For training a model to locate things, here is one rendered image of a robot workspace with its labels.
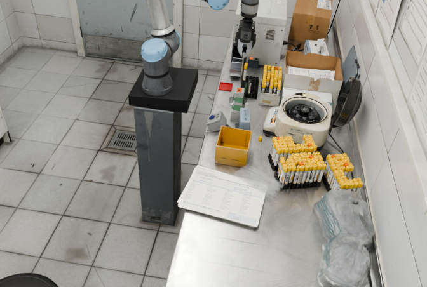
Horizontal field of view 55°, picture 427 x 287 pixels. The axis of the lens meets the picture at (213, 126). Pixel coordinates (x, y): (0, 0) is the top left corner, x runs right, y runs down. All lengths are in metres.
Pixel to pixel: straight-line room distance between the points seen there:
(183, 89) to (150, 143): 0.35
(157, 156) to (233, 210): 0.77
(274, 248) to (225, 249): 0.17
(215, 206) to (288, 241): 0.29
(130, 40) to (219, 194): 2.61
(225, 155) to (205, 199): 0.22
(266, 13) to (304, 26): 0.46
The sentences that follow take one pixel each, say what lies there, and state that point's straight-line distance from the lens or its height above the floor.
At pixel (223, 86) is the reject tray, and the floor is 0.88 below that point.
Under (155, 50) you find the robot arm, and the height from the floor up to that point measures 1.16.
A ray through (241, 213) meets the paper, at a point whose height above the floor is 0.89.
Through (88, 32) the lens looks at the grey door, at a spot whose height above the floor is 0.26.
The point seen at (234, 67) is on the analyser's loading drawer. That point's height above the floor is 0.91.
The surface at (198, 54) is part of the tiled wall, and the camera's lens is 3.94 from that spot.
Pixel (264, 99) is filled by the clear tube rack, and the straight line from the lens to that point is 2.06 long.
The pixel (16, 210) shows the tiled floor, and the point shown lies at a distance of 2.87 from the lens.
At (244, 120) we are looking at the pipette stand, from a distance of 1.80.
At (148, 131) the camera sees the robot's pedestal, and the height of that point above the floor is 0.74.
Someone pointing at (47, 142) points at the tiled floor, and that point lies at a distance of 3.28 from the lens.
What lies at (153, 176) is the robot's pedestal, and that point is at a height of 0.41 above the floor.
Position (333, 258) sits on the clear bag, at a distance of 1.43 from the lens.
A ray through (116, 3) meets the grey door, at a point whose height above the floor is 0.58.
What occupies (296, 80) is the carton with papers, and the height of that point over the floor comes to 0.99.
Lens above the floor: 2.09
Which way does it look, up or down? 39 degrees down
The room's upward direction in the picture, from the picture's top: 4 degrees clockwise
